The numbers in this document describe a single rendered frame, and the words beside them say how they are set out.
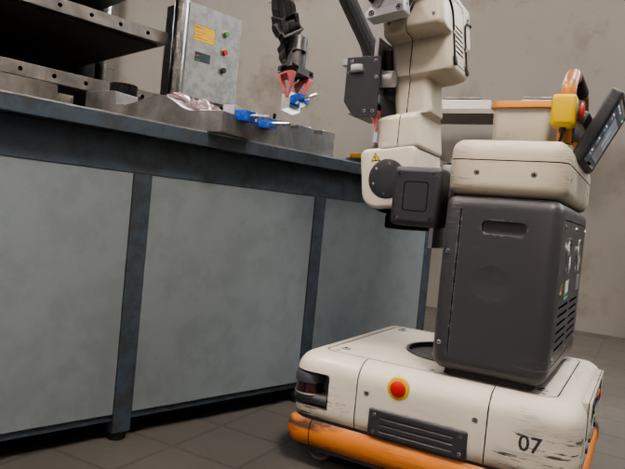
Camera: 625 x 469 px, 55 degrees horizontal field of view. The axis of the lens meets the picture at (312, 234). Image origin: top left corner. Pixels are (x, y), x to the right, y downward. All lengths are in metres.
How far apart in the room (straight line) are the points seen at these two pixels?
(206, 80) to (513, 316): 1.85
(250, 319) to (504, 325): 0.78
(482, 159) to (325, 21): 4.25
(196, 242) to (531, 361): 0.89
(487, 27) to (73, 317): 4.04
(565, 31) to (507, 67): 0.44
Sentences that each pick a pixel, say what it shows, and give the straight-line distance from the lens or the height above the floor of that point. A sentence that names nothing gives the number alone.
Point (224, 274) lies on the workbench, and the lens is 1.73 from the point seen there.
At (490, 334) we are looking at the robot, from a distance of 1.37.
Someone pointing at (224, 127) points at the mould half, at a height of 0.81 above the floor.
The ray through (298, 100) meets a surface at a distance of 1.87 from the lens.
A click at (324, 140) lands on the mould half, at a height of 0.86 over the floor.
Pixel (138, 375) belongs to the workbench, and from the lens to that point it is 1.64.
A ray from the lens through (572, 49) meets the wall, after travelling 4.80.
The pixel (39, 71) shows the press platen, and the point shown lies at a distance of 2.37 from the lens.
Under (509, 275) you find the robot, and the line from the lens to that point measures 1.35.
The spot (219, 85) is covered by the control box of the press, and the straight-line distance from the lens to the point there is 2.81.
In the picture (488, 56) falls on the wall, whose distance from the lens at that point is 4.90.
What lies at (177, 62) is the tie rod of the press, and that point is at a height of 1.17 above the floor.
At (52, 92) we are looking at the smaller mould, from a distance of 1.64.
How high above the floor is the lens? 0.60
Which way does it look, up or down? 2 degrees down
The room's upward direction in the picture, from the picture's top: 5 degrees clockwise
